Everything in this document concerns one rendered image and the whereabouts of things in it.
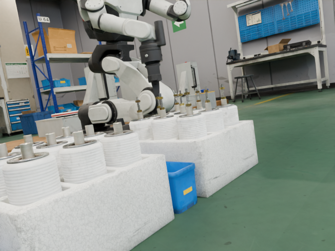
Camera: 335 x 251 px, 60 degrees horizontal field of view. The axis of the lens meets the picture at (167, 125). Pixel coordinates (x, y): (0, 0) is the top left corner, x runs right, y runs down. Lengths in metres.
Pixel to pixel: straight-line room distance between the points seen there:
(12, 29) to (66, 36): 1.56
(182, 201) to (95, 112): 1.07
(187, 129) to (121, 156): 0.30
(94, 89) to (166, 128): 2.55
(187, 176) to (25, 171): 0.45
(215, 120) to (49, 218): 0.66
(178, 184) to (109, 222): 0.25
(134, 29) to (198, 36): 5.91
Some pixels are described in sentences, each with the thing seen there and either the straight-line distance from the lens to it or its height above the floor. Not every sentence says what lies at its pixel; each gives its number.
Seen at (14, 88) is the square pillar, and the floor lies 0.97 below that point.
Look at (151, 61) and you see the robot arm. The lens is 1.18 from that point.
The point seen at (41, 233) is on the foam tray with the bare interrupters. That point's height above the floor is 0.13.
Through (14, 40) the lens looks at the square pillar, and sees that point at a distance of 7.65.
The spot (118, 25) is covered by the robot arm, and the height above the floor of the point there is 0.64.
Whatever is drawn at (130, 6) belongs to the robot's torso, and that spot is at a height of 0.82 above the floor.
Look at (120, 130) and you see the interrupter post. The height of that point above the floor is 0.26.
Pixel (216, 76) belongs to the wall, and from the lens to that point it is 6.82.
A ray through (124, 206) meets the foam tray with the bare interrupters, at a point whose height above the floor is 0.10.
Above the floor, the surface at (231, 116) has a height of 0.21.
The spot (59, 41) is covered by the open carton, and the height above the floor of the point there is 1.70.
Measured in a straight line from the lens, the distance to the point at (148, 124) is 1.10.
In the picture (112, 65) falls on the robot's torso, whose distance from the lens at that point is 1.65.
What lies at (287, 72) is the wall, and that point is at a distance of 6.20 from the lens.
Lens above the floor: 0.33
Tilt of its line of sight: 6 degrees down
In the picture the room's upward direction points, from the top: 9 degrees counter-clockwise
